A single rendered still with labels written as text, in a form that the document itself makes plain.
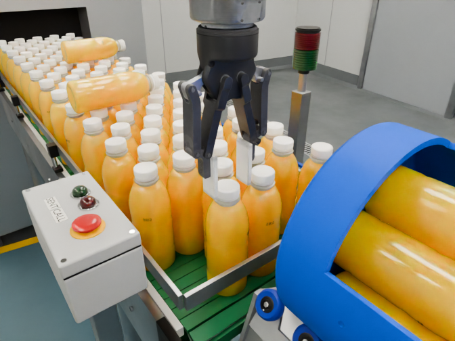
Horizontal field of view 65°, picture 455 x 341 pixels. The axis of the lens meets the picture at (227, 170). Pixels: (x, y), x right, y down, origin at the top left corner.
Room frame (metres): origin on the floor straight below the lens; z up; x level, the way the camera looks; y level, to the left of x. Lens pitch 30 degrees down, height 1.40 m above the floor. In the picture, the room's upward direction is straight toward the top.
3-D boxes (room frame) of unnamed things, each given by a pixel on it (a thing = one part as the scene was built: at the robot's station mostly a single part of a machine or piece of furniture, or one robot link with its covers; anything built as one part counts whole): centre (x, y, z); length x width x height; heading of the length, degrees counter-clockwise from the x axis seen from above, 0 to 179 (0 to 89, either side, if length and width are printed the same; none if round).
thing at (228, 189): (0.46, 0.00, 1.10); 0.04 x 0.04 x 0.02
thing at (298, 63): (0.94, -0.20, 1.18); 0.06 x 0.06 x 0.05
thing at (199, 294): (0.48, -0.10, 0.96); 0.40 x 0.01 x 0.03; 127
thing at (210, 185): (0.44, 0.02, 1.13); 0.03 x 0.01 x 0.07; 37
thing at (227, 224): (0.46, 0.00, 1.00); 0.07 x 0.07 x 0.19
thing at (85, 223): (0.36, 0.18, 1.11); 0.04 x 0.04 x 0.01
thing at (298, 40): (0.94, -0.20, 1.23); 0.06 x 0.06 x 0.04
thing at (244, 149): (0.48, -0.02, 1.13); 0.03 x 0.01 x 0.07; 37
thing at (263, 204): (0.50, -0.06, 1.00); 0.07 x 0.07 x 0.19
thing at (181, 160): (0.56, 0.08, 1.10); 0.04 x 0.04 x 0.02
